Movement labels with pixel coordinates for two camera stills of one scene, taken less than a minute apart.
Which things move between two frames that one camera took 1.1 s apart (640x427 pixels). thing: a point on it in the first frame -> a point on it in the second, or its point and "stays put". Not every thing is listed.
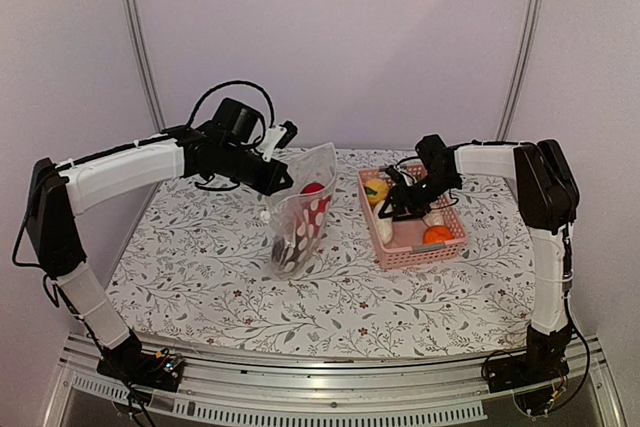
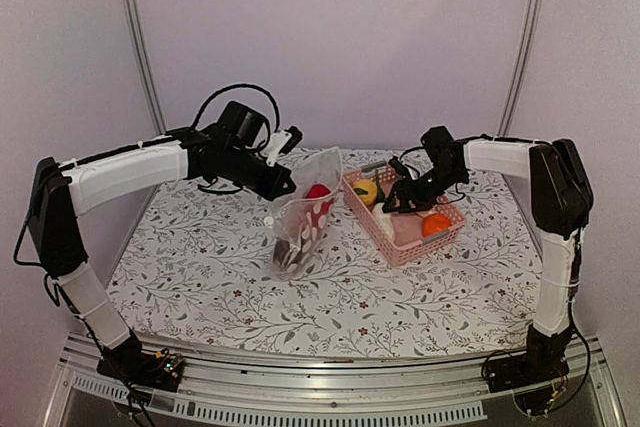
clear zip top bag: x=297 y=211 stays put
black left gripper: x=269 y=185 stays put
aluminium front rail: x=230 y=387 stays put
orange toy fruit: x=435 y=235 -> x=434 y=224
